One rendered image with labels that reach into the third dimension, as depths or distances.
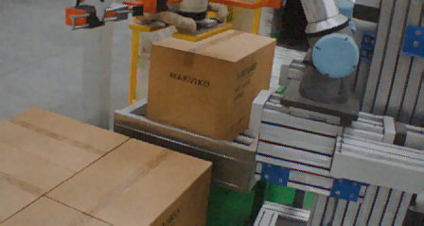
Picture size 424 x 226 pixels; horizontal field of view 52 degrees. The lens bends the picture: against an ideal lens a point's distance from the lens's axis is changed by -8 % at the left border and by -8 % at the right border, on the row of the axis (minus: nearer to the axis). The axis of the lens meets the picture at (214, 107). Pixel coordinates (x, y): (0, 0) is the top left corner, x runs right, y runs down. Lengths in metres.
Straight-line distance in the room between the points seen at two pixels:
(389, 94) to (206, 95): 0.84
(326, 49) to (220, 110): 0.95
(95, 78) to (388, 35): 2.14
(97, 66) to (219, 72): 1.32
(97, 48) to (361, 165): 2.19
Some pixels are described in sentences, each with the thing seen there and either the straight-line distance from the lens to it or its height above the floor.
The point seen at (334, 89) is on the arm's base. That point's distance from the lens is 1.33.
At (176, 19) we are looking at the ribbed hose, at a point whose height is 1.15.
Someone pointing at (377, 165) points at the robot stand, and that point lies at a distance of 1.27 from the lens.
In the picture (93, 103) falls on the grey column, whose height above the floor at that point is 0.27.
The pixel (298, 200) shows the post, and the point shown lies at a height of 0.11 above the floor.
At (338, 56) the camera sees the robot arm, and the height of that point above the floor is 1.21.
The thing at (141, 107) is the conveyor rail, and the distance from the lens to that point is 2.35.
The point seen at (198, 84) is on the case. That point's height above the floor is 0.81.
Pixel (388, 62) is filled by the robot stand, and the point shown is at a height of 1.15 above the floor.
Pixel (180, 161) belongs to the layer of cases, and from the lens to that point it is 1.95.
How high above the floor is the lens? 1.46
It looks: 21 degrees down
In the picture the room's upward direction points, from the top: 7 degrees clockwise
